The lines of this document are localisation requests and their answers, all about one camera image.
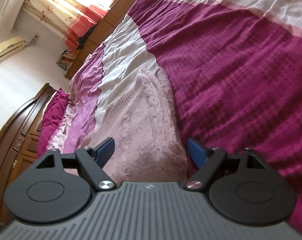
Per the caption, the dark wooden headboard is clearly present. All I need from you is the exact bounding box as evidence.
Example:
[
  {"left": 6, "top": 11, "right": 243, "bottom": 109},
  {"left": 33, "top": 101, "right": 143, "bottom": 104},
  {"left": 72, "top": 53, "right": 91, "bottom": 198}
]
[{"left": 0, "top": 83, "right": 56, "bottom": 224}]

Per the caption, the pink knit cardigan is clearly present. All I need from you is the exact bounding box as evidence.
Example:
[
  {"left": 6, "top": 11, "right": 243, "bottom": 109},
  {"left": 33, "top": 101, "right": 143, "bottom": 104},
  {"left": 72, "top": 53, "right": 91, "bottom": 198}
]
[{"left": 63, "top": 67, "right": 188, "bottom": 185}]

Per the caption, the floral cream red curtain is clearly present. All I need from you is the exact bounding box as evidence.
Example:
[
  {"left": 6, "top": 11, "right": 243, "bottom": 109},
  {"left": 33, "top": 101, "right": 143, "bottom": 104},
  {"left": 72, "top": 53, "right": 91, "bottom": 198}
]
[{"left": 22, "top": 0, "right": 109, "bottom": 52}]

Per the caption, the beige wall air conditioner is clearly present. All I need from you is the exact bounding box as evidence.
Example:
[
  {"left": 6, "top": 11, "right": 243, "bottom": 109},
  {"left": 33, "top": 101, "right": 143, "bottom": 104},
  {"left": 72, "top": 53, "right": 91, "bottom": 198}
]
[{"left": 0, "top": 36, "right": 26, "bottom": 63}]

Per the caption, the wooden bed side rail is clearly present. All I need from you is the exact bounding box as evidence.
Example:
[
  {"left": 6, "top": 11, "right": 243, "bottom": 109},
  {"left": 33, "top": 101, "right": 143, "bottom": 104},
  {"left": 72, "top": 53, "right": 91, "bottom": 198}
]
[{"left": 65, "top": 0, "right": 135, "bottom": 80}]

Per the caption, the pink purple striped bedspread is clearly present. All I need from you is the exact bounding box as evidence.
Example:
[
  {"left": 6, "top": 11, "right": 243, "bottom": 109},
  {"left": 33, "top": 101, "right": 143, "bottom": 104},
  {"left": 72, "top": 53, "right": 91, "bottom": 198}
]
[{"left": 48, "top": 0, "right": 302, "bottom": 233}]

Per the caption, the stack of books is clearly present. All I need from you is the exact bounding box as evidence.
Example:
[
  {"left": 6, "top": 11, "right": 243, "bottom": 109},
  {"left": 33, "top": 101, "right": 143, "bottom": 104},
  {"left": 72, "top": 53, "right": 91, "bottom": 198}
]
[{"left": 56, "top": 50, "right": 77, "bottom": 71}]

